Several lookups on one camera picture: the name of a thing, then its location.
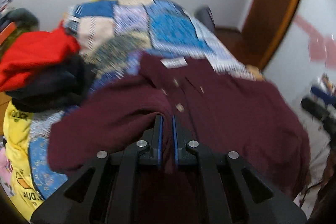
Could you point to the dark navy folded garment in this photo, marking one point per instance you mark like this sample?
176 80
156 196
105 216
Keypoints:
57 87

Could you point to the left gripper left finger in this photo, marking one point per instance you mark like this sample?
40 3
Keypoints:
150 145

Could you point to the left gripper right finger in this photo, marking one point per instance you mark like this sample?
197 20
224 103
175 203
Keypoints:
184 144

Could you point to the blue patchwork bedspread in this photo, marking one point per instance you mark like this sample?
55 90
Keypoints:
113 35

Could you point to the yellow duck blanket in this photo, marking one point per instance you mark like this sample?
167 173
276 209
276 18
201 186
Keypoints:
16 129

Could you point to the maroon polo shirt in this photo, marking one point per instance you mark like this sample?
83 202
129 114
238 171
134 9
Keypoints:
223 112

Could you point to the brown wooden door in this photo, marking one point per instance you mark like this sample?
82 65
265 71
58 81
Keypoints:
265 27

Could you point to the red folded garment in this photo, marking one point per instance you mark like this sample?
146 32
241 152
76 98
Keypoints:
31 53

